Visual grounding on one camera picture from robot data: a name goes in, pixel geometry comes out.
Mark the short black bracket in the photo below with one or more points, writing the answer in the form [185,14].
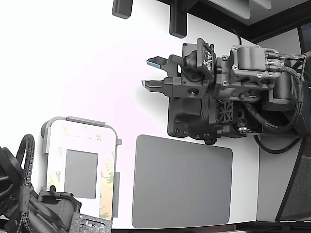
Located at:
[121,8]

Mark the gray printed fixture frame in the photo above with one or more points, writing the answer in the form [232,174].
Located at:
[85,120]

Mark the large gray rounded mat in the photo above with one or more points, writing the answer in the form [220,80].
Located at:
[182,182]

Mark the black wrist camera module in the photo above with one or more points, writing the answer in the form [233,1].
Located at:
[206,58]

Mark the long black bracket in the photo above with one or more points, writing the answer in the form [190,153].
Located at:
[178,21]

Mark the dark gray six-joint robot arm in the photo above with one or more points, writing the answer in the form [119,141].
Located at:
[250,58]

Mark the gray square pad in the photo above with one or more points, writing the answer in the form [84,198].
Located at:
[81,173]

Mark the dark speckled panel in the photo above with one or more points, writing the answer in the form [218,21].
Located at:
[298,189]

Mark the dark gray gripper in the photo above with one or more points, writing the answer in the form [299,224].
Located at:
[192,91]

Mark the white rounded plate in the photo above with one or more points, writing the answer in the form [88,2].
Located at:
[80,145]

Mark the gray circuit board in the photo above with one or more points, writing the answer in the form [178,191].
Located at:
[90,224]

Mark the pale 3M tape liner strip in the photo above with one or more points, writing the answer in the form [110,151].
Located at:
[54,170]
[82,133]

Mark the black frame beam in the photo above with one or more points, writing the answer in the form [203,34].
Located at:
[251,30]

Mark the small gray panel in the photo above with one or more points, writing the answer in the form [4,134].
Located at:
[263,3]

